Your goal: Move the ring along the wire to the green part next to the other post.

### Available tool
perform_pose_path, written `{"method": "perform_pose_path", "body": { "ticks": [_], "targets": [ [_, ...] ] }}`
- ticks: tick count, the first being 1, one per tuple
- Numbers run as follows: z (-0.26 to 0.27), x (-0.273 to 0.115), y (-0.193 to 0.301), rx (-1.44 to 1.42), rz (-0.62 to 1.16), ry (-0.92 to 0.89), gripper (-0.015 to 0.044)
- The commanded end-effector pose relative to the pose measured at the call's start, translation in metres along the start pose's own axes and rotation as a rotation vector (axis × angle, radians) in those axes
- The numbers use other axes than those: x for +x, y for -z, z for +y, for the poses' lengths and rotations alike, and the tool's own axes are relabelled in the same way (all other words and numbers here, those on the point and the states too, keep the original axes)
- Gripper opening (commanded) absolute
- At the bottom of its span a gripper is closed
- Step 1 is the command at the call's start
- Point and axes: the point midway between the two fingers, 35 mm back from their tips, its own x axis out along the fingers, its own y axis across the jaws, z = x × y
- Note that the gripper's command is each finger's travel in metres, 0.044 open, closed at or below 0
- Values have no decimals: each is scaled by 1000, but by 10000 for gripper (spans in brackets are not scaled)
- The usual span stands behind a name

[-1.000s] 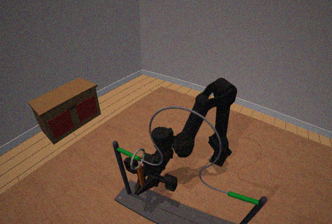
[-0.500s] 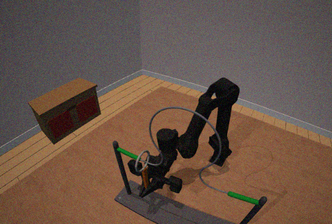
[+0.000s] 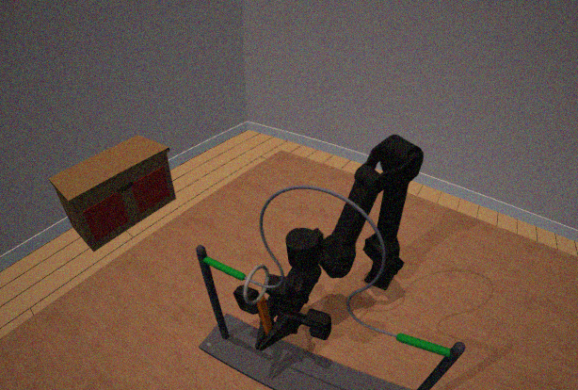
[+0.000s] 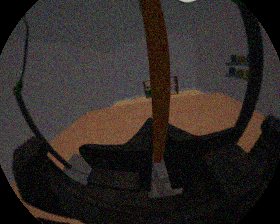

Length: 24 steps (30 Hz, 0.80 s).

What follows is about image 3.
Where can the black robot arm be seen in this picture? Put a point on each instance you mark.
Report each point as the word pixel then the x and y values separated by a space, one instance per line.
pixel 400 161

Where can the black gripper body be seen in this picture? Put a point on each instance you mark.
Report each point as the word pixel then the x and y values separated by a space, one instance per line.
pixel 319 321

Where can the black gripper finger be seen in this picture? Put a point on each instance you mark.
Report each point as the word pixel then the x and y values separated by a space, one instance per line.
pixel 261 332
pixel 283 326

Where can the grey loop with orange handle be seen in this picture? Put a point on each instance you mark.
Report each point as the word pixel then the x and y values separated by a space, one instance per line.
pixel 265 318

